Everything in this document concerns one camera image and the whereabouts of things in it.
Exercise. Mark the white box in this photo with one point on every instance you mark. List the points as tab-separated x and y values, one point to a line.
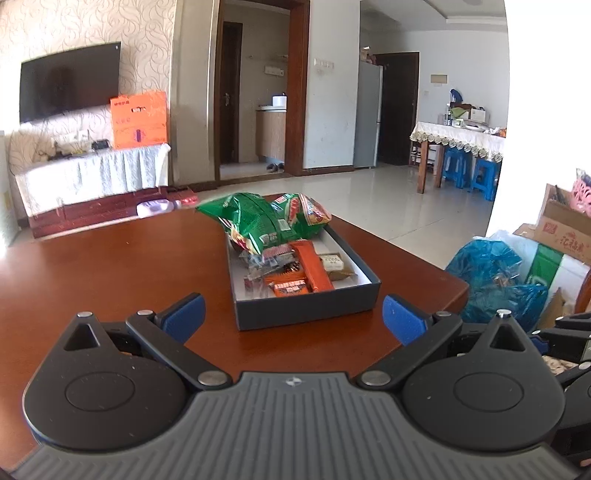
478	115

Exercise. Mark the beige snack packet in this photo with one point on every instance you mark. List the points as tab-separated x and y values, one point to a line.
334	265

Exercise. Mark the grey storage box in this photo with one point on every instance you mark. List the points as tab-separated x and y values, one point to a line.
314	309

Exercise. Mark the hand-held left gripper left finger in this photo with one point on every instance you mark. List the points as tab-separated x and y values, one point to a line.
187	318

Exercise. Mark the wooden dining table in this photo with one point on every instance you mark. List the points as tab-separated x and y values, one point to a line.
421	170

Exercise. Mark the black set-top box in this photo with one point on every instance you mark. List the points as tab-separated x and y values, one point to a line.
100	145

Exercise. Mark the green snack bag red label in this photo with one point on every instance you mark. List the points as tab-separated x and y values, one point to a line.
304	214

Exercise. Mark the dark wooden door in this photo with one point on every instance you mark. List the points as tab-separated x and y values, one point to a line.
231	92
399	106

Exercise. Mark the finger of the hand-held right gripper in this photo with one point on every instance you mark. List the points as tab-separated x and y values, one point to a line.
563	346

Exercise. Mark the dark brown snack packet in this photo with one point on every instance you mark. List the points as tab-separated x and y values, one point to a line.
290	267

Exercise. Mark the beige wall panel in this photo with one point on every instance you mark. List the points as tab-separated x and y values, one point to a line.
438	79

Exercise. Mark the black television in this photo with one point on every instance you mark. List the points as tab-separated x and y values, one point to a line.
69	83

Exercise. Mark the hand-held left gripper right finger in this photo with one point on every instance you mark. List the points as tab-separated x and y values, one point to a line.
401	318

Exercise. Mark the white pot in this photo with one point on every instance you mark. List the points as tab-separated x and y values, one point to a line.
279	100

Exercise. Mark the silver refrigerator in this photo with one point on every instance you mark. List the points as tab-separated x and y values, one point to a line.
367	115

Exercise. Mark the small orange snack packet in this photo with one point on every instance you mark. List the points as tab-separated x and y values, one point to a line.
286	286

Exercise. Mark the brown cardboard box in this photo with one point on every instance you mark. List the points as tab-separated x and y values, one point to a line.
565	230

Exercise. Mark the pink packaging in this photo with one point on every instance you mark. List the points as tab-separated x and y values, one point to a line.
581	187

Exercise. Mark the blue plastic bag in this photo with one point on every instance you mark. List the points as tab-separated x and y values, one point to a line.
489	272

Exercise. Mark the pair of dark shoes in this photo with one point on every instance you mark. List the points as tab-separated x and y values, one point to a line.
275	167

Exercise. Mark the brown kitchen cabinet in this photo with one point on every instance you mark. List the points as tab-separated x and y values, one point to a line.
270	134

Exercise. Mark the wooden television cabinet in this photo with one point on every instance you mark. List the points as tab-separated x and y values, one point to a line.
92	207

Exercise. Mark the cream tablecloth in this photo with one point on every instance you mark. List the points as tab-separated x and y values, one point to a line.
457	134

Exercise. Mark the white green sack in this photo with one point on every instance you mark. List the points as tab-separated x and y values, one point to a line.
547	270

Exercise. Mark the white lace cloth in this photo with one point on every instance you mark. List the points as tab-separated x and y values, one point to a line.
92	175

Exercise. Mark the purple plastic item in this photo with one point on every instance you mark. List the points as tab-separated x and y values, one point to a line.
154	208

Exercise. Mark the blue plastic stool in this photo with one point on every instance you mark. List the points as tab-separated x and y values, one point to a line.
455	159
485	168

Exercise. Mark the white chest freezer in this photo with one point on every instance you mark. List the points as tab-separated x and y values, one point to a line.
7	198

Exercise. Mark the red plastic item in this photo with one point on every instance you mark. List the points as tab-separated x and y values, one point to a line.
187	201

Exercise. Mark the wooden door frame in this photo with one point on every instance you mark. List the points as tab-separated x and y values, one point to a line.
298	92

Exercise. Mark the orange-brown snack bar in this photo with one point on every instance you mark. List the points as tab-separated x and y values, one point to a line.
314	267

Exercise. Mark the small red candy packet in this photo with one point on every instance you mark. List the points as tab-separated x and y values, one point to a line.
253	285

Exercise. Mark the green snack bag checkered edge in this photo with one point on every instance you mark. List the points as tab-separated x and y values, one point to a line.
244	217

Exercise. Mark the wooden chair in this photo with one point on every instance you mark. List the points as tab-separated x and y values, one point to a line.
585	290

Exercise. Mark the orange cardboard box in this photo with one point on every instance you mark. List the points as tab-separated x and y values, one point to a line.
138	120

